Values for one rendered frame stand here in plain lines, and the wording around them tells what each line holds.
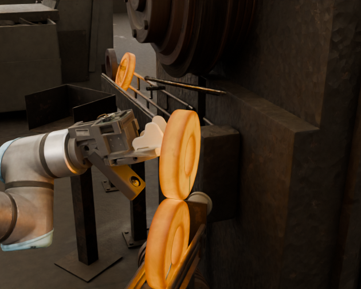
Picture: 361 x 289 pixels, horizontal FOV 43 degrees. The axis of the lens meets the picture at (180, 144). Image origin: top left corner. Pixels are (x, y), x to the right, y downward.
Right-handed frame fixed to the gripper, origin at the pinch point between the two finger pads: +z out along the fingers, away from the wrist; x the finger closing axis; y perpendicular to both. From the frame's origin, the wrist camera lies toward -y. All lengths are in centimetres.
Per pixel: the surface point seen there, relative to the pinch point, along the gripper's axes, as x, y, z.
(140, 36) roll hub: 40.9, 17.3, -18.6
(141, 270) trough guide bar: -12.5, -16.7, -8.1
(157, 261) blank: -13.9, -14.1, -3.9
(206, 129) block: 29.1, -7.0, -4.0
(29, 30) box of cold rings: 222, 32, -177
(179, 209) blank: -5.2, -9.7, -1.4
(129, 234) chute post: 93, -70, -74
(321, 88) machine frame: 17.5, 0.6, 23.9
